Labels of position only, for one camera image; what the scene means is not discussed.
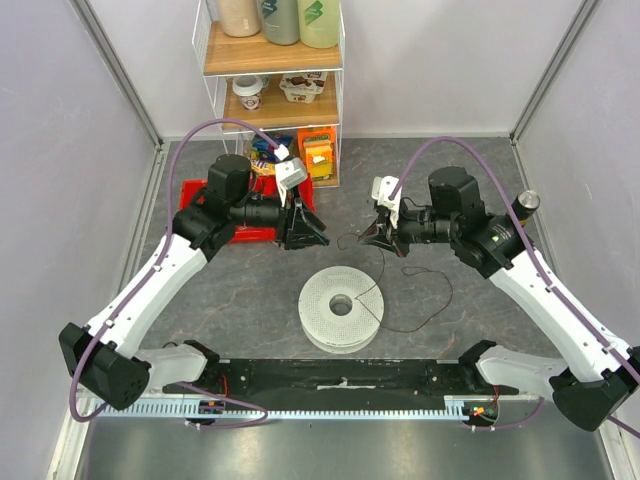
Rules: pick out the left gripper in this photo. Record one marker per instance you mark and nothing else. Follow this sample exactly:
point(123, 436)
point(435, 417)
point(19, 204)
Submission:
point(295, 233)

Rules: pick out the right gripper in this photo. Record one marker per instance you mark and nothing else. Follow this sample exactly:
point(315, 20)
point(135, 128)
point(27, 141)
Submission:
point(391, 235)

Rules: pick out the white perforated spool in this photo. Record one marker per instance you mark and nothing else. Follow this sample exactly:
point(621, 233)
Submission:
point(340, 309)

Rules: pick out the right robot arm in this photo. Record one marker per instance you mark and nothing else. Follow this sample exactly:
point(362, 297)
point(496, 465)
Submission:
point(596, 371)

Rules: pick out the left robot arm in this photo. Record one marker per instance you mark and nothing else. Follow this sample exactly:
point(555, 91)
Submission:
point(105, 356)

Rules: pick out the red compartment bin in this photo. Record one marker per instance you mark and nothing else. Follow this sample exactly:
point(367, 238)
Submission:
point(265, 185)

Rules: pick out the yellow candy pack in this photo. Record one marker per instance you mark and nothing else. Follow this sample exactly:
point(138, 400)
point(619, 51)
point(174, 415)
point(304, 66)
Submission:
point(262, 168)

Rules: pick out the orange yellow sponge box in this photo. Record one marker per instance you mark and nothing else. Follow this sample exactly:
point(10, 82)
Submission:
point(317, 148)

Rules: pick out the blue green sponge pack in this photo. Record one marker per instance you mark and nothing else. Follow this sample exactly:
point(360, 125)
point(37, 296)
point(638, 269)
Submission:
point(261, 150)

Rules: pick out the white pudding cup pack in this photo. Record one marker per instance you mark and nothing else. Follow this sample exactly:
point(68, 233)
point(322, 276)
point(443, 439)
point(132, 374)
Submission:
point(303, 87)

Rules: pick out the black yellow can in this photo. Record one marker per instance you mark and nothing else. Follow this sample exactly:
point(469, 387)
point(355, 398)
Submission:
point(525, 204)

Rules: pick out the white paper cup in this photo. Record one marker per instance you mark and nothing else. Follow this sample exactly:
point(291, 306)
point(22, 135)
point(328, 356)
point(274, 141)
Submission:
point(248, 89)

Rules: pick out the light green bottle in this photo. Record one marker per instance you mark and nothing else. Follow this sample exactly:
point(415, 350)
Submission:
point(319, 23)

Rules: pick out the grey green bottle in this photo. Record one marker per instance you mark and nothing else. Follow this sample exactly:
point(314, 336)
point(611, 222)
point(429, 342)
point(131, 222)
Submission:
point(279, 19)

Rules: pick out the beige bottle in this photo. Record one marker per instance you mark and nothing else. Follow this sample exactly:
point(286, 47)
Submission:
point(239, 18)

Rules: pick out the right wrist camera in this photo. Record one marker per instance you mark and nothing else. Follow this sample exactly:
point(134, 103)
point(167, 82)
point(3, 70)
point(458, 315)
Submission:
point(382, 193)

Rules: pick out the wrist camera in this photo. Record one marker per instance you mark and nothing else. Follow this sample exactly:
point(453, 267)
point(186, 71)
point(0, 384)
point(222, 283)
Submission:
point(288, 175)
point(382, 193)

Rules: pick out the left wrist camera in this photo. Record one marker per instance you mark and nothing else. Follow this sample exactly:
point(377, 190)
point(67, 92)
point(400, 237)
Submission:
point(288, 175)

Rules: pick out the white wire wooden shelf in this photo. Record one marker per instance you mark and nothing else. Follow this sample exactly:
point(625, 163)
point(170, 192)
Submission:
point(223, 58)

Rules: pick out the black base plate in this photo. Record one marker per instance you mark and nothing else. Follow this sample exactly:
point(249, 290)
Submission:
point(344, 384)

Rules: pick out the grey cable duct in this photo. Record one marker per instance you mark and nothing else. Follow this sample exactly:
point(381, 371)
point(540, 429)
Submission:
point(193, 407)

